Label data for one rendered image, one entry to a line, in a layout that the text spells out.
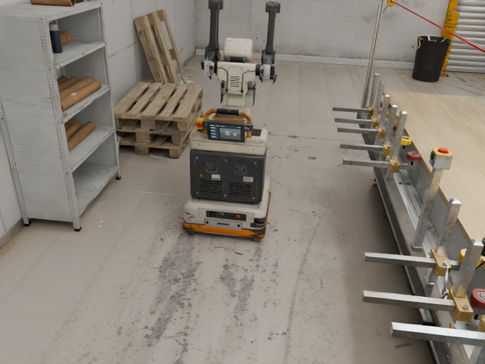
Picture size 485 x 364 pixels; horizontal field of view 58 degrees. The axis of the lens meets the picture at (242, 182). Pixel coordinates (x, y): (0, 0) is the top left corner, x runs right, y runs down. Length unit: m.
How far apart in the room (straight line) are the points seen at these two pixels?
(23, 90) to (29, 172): 0.62
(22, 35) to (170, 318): 1.95
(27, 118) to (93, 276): 1.15
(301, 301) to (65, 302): 1.47
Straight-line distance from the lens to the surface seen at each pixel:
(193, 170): 3.20
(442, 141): 3.16
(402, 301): 1.75
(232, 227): 3.29
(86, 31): 3.94
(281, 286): 3.00
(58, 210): 3.58
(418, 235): 2.27
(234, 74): 3.25
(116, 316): 2.84
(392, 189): 2.83
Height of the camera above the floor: 1.97
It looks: 28 degrees down
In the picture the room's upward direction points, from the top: 2 degrees clockwise
